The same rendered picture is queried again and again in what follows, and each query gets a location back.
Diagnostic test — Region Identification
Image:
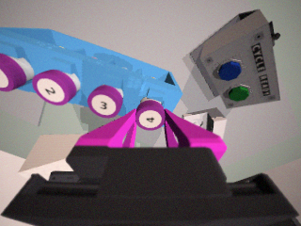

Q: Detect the blue tube rack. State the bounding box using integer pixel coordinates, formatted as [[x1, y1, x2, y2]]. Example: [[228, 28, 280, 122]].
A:
[[0, 27, 182, 117]]

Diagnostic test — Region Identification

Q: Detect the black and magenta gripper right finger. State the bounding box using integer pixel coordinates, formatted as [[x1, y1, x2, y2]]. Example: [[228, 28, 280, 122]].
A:
[[164, 108, 227, 161]]

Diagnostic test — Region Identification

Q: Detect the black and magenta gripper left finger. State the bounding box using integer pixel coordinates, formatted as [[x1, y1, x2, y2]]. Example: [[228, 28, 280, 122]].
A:
[[73, 108, 136, 147]]

